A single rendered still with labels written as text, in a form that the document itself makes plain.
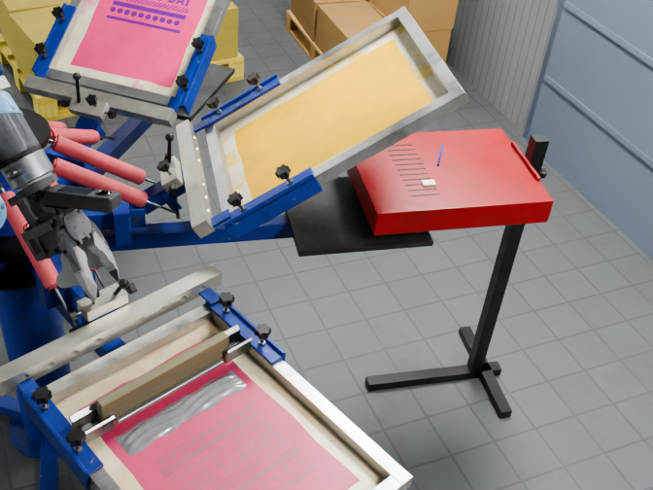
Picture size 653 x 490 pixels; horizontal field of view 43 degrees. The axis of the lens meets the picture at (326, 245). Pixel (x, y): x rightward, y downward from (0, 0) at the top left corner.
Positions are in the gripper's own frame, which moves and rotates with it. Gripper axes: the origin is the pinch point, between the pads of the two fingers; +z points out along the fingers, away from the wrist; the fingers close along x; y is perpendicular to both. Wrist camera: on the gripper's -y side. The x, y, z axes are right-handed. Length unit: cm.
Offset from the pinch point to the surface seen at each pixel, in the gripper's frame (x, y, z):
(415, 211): -131, -28, 41
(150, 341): -72, 42, 30
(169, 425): -51, 37, 47
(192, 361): -62, 28, 37
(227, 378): -69, 26, 47
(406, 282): -256, 14, 101
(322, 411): -62, 3, 63
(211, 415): -57, 29, 51
